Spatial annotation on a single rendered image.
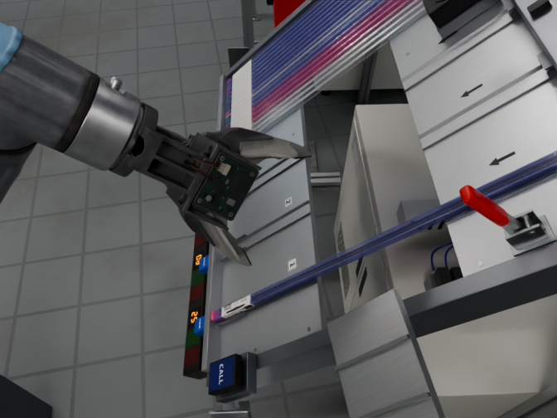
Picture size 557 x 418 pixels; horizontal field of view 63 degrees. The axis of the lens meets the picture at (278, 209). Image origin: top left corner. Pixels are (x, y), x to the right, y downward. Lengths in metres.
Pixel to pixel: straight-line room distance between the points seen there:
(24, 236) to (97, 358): 0.57
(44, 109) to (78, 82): 0.03
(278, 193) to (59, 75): 0.41
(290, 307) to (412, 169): 0.54
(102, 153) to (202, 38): 2.18
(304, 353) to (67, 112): 0.36
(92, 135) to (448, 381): 0.65
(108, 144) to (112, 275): 1.27
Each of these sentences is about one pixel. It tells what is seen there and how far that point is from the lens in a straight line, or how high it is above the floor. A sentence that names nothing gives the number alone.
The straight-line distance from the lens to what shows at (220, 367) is 0.61.
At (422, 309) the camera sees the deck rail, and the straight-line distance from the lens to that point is 0.49.
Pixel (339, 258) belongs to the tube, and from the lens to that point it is 0.57.
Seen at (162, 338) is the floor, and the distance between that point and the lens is 1.52.
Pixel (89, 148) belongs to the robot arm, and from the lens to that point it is 0.41.
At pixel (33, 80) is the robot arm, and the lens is 0.40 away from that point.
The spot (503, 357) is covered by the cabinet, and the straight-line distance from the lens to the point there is 0.88.
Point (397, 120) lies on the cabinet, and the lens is 1.16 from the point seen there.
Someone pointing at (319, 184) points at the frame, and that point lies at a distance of 1.39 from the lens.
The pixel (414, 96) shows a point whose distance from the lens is 0.65.
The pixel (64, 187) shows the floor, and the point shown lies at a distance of 1.97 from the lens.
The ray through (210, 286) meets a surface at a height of 0.74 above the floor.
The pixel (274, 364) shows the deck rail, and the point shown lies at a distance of 0.60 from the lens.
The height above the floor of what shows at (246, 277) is 0.76.
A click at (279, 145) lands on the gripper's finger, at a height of 1.01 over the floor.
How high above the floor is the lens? 1.38
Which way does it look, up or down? 53 degrees down
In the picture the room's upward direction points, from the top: straight up
